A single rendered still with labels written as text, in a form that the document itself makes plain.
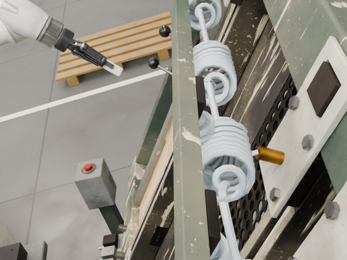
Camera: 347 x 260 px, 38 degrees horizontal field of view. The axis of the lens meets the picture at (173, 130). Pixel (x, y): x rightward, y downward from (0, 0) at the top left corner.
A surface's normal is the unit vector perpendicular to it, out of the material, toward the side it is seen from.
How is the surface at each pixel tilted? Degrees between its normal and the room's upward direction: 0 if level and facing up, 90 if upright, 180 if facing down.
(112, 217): 90
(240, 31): 90
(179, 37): 34
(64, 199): 0
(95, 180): 90
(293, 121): 56
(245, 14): 90
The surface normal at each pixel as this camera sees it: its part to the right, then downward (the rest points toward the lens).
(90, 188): 0.01, 0.60
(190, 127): 0.32, -0.76
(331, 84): -0.95, -0.25
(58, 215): -0.26, -0.77
